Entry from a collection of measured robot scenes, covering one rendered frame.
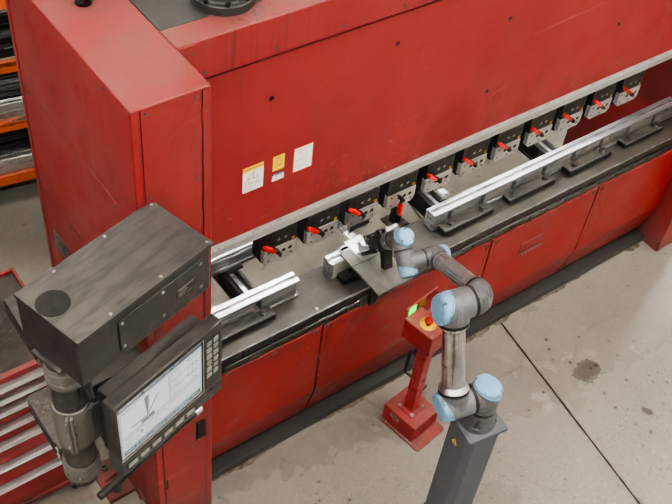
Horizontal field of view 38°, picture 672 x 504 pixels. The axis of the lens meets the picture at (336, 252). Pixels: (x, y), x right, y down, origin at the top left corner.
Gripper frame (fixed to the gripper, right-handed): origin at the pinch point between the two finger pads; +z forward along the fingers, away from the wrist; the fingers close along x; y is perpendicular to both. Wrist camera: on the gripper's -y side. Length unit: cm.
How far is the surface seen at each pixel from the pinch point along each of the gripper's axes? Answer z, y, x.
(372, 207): -15.9, 16.6, -1.9
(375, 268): -5.4, -7.4, 1.9
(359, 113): -56, 51, 11
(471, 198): 6, 1, -64
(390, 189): -20.0, 20.5, -10.5
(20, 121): 146, 121, 75
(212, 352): -64, -2, 100
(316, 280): 14.4, -3.4, 19.4
